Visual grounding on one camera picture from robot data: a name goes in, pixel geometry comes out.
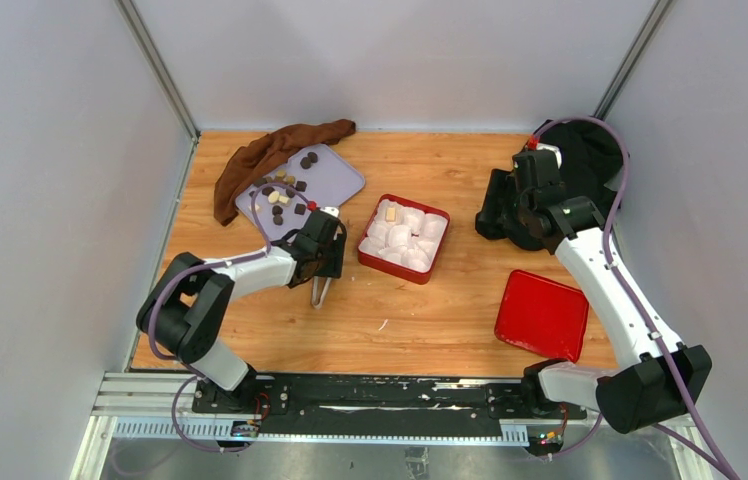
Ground metal tongs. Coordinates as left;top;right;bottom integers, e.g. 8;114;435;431
310;276;332;310

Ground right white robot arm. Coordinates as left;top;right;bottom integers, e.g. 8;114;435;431
476;147;712;434

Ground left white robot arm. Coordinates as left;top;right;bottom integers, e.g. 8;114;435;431
136;207;347;413

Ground red chocolate box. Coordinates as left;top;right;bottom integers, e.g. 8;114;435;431
356;194;451;285

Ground white paper cup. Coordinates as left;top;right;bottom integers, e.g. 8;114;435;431
401;248;431;273
375;200;403;226
419;213;448;242

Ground lavender tray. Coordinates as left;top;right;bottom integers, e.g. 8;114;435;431
235;144;365;240

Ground black cloth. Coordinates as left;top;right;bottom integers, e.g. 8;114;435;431
475;120;622;251

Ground red box lid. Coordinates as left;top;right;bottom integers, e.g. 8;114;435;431
494;270;590;363

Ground brown cloth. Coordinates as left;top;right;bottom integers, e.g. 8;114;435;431
213;119;356;226

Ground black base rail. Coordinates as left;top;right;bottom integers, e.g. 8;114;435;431
190;372;587;443

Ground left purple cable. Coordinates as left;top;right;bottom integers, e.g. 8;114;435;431
147;183;316;454

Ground purple cable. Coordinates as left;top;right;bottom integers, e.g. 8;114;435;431
147;183;316;454
532;116;740;480

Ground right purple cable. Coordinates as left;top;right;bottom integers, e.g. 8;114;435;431
532;116;740;480

